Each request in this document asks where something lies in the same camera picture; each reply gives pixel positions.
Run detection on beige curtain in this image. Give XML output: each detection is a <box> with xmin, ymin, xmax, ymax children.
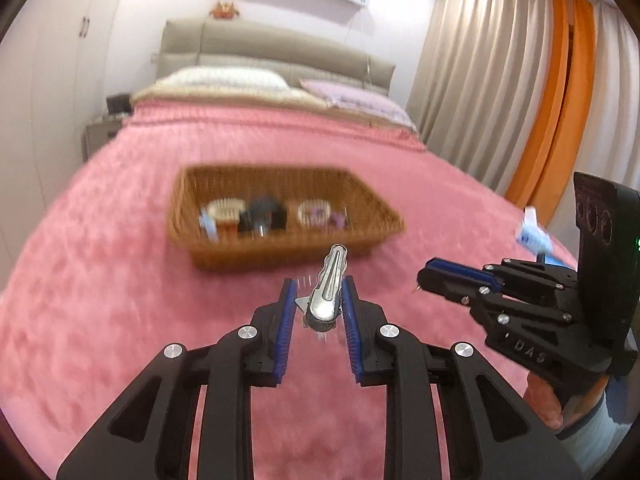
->
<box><xmin>406</xmin><ymin>0</ymin><xmax>640</xmax><ymax>188</ymax></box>

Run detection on silver duckbill hair clip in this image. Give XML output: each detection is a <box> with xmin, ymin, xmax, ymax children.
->
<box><xmin>295</xmin><ymin>244</ymin><xmax>349</xmax><ymax>334</ymax></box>

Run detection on person's right forearm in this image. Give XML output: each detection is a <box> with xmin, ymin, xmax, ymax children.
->
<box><xmin>554</xmin><ymin>375</ymin><xmax>637</xmax><ymax>480</ymax></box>

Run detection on brown wicker basket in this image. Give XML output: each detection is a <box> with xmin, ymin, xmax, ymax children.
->
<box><xmin>167</xmin><ymin>165</ymin><xmax>406</xmax><ymax>272</ymax></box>

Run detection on purple pillow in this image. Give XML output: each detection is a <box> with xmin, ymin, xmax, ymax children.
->
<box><xmin>300</xmin><ymin>79</ymin><xmax>419</xmax><ymax>132</ymax></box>

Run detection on white floral pillow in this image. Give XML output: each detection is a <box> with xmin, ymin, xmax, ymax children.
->
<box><xmin>155</xmin><ymin>66</ymin><xmax>291</xmax><ymax>94</ymax></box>

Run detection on cream bead bracelet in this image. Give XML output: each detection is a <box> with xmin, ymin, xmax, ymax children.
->
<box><xmin>206</xmin><ymin>199</ymin><xmax>246</xmax><ymax>221</ymax></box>

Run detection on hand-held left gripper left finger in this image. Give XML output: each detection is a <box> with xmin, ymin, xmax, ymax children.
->
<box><xmin>56</xmin><ymin>277</ymin><xmax>294</xmax><ymax>480</ymax></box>

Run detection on white wardrobe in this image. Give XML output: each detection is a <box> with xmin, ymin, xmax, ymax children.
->
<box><xmin>0</xmin><ymin>0</ymin><xmax>132</xmax><ymax>251</ymax></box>

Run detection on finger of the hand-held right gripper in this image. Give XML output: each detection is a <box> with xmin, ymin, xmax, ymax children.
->
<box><xmin>418</xmin><ymin>269</ymin><xmax>582</xmax><ymax>322</ymax></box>
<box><xmin>429</xmin><ymin>257</ymin><xmax>584</xmax><ymax>293</ymax></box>

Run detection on white and blue tube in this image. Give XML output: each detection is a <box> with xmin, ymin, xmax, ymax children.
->
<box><xmin>515</xmin><ymin>207</ymin><xmax>564</xmax><ymax>266</ymax></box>

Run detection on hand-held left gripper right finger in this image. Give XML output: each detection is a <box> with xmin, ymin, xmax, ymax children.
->
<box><xmin>341</xmin><ymin>276</ymin><xmax>583</xmax><ymax>480</ymax></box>

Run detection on orange curtain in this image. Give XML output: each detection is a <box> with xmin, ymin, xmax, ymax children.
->
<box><xmin>505</xmin><ymin>0</ymin><xmax>597</xmax><ymax>227</ymax></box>

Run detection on white nightstand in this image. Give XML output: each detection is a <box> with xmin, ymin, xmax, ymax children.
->
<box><xmin>82</xmin><ymin>119</ymin><xmax>126</xmax><ymax>161</ymax></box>

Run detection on clear crystal bead bracelet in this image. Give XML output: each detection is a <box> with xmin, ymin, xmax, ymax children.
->
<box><xmin>297</xmin><ymin>200</ymin><xmax>332</xmax><ymax>226</ymax></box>

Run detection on person's right hand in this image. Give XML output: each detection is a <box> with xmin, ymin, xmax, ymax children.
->
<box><xmin>522</xmin><ymin>372</ymin><xmax>567</xmax><ymax>432</ymax></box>

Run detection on small items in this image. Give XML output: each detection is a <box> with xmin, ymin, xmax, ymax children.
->
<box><xmin>238</xmin><ymin>195</ymin><xmax>289</xmax><ymax>235</ymax></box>

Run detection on pink fleece blanket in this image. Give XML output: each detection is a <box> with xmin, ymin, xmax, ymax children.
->
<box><xmin>0</xmin><ymin>97</ymin><xmax>581</xmax><ymax>480</ymax></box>

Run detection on beige padded headboard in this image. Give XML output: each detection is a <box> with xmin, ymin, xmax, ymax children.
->
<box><xmin>155</xmin><ymin>17</ymin><xmax>396</xmax><ymax>97</ymax></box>

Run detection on orange plush toy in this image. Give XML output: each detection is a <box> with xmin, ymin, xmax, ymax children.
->
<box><xmin>209</xmin><ymin>1</ymin><xmax>242</xmax><ymax>20</ymax></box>

